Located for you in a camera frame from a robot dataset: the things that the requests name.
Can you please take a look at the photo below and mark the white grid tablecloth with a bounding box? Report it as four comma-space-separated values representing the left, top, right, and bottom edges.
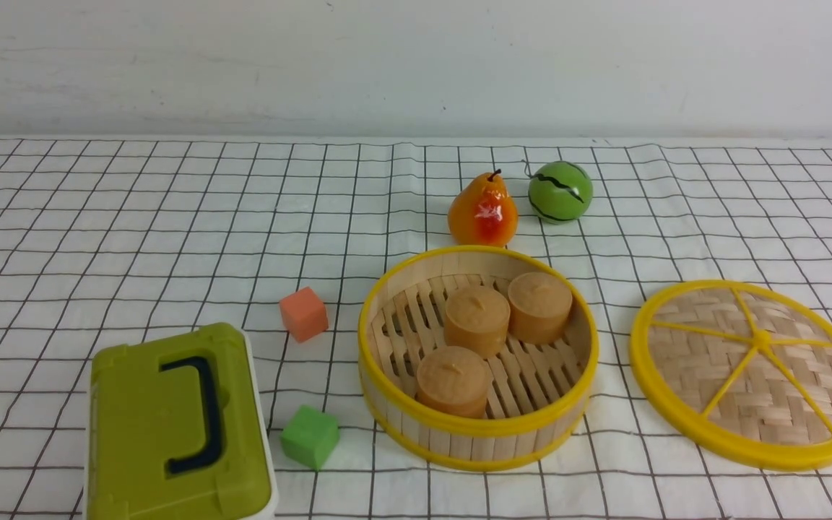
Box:
0, 137, 832, 519

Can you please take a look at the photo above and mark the yellow rimmed bamboo steamer lid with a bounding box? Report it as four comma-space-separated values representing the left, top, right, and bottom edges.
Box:
628, 279, 832, 472

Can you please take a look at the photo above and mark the yellow rimmed bamboo steamer basket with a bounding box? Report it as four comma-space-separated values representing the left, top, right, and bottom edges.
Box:
357, 246, 599, 472

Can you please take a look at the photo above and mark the green toy watermelon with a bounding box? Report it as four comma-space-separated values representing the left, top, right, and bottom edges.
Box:
528, 161, 594, 224

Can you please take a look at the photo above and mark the green lidded white box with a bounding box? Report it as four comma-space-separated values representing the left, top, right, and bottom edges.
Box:
83, 322, 280, 519

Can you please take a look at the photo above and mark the brown bun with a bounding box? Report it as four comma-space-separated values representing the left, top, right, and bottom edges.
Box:
443, 285, 511, 359
506, 271, 573, 345
415, 346, 492, 419

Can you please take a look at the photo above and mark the brown bun back right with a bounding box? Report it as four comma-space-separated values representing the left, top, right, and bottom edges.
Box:
506, 271, 573, 345

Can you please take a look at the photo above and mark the orange toy pear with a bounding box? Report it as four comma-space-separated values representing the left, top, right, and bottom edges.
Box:
448, 169, 519, 248

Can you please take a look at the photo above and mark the orange foam cube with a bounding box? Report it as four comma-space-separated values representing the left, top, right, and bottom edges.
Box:
279, 287, 329, 343

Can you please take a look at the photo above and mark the brown bun back left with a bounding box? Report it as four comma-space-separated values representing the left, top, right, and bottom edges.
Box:
443, 285, 511, 359

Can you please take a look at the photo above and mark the brown bun front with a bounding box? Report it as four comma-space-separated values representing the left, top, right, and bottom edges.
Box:
415, 346, 492, 419

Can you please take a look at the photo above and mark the green foam cube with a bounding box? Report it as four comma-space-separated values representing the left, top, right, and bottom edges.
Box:
280, 405, 340, 471

